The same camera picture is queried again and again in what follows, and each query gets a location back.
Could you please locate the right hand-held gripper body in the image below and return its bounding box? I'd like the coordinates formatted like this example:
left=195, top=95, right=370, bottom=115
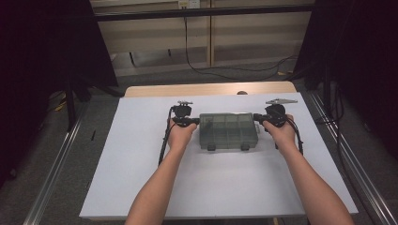
left=265, top=97, right=299, bottom=128

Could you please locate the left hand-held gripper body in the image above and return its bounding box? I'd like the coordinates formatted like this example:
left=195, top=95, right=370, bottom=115
left=170, top=99, right=193, bottom=128

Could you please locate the grey translucent compartment box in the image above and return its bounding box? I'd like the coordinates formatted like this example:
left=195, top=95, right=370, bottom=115
left=198, top=112, right=260, bottom=152

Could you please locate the person's left hand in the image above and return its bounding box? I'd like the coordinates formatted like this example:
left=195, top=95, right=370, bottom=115
left=167, top=120, right=199, bottom=155

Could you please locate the person's right hand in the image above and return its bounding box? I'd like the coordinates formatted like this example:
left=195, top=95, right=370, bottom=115
left=262, top=113, right=299, bottom=157

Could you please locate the wooden table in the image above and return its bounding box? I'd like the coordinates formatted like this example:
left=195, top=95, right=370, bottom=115
left=124, top=81, right=298, bottom=98

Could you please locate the white table sheet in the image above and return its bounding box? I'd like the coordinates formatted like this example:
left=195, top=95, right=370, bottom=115
left=79, top=92, right=360, bottom=219

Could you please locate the black curtain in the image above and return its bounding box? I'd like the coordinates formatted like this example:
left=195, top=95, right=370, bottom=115
left=294, top=0, right=398, bottom=160
left=0, top=0, right=119, bottom=188

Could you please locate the black horizontal bar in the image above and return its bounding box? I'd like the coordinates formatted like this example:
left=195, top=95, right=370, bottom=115
left=93, top=4, right=315, bottom=23

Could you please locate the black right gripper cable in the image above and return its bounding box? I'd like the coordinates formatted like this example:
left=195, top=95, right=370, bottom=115
left=288, top=117, right=305, bottom=157

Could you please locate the black wall cable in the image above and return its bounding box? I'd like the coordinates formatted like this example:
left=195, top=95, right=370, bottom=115
left=183, top=17, right=299, bottom=82

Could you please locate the metal floor rail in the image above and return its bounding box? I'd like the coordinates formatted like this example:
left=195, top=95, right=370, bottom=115
left=309, top=92, right=398, bottom=225
left=23, top=102, right=89, bottom=225

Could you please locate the white wall socket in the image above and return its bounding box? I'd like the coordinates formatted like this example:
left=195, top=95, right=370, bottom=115
left=177, top=0, right=201, bottom=9

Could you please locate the black stand post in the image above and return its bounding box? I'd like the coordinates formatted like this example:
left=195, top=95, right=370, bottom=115
left=64, top=78, right=78, bottom=132

